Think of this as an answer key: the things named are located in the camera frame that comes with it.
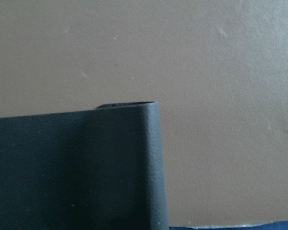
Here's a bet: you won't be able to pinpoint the black mouse pad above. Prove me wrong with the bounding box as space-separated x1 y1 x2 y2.
0 102 169 230

